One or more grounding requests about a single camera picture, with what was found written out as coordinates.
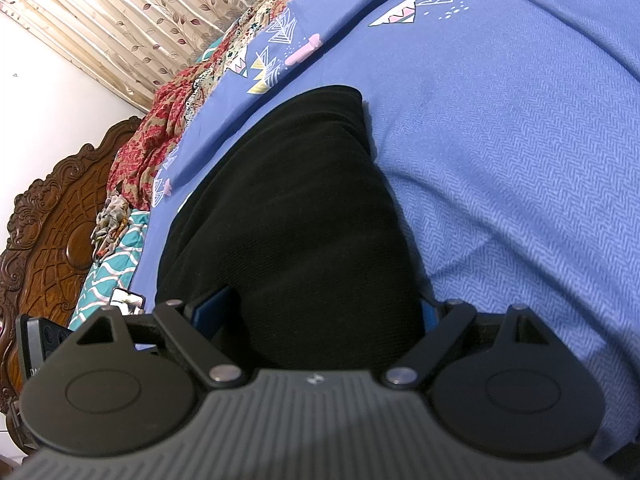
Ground red floral cloth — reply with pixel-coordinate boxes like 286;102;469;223
90;0;346;261

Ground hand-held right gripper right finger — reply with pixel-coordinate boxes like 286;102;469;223
384;296;551;390

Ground teal patterned cloth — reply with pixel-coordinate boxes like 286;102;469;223
67;209;152;333

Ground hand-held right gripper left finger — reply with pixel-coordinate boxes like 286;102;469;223
75;286;246;389

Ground black pants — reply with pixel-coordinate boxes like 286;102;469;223
155;85;426;372

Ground smartphone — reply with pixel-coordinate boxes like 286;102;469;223
110;287;147;317

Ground beige leaf print curtain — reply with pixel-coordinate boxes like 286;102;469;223
0;0;343;117

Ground carved wooden headboard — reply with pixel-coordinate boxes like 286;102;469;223
0;116;147;441

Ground blue printed bedsheet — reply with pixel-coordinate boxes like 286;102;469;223
137;0;640;461

